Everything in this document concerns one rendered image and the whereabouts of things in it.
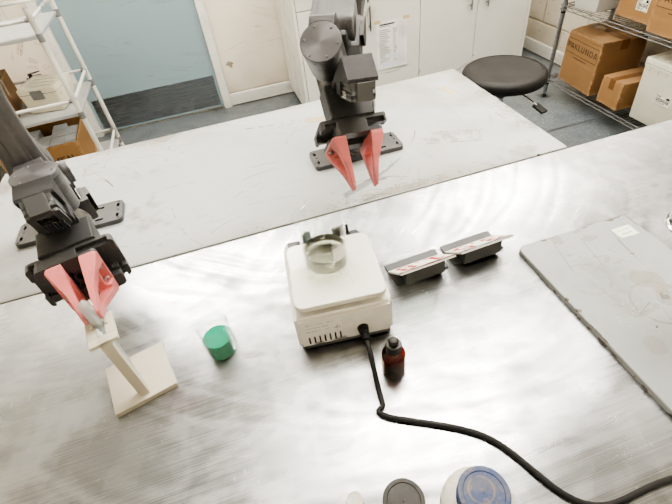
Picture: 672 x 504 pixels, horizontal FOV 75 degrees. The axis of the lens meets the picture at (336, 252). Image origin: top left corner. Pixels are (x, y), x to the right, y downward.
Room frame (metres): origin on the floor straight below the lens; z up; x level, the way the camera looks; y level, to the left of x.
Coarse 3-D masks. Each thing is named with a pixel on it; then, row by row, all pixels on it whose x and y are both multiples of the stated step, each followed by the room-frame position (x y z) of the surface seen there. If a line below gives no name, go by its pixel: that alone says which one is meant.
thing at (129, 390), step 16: (112, 320) 0.34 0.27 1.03; (96, 336) 0.32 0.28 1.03; (112, 336) 0.32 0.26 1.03; (112, 352) 0.31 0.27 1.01; (144, 352) 0.38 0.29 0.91; (160, 352) 0.37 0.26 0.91; (112, 368) 0.36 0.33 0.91; (128, 368) 0.31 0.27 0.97; (144, 368) 0.35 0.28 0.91; (160, 368) 0.35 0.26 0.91; (112, 384) 0.33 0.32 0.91; (128, 384) 0.33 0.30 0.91; (144, 384) 0.31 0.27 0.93; (160, 384) 0.32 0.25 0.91; (176, 384) 0.32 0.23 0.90; (112, 400) 0.31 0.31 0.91; (128, 400) 0.30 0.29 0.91; (144, 400) 0.30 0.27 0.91
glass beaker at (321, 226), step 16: (304, 208) 0.45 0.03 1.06; (320, 208) 0.45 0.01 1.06; (336, 208) 0.44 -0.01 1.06; (304, 224) 0.44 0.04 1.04; (320, 224) 0.45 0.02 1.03; (336, 224) 0.45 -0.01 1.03; (304, 240) 0.41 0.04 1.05; (320, 240) 0.40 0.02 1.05; (336, 240) 0.40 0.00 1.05; (304, 256) 0.41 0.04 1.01; (320, 256) 0.40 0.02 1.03; (336, 256) 0.40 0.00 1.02; (320, 272) 0.40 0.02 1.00; (336, 272) 0.40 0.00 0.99
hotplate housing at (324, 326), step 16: (288, 272) 0.44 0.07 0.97; (352, 304) 0.36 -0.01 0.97; (368, 304) 0.36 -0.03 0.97; (384, 304) 0.36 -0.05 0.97; (304, 320) 0.35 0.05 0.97; (320, 320) 0.35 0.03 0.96; (336, 320) 0.35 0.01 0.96; (352, 320) 0.35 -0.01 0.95; (368, 320) 0.35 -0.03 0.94; (384, 320) 0.35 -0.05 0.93; (304, 336) 0.34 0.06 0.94; (320, 336) 0.35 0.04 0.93; (336, 336) 0.35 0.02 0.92; (352, 336) 0.35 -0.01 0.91; (368, 336) 0.33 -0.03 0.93
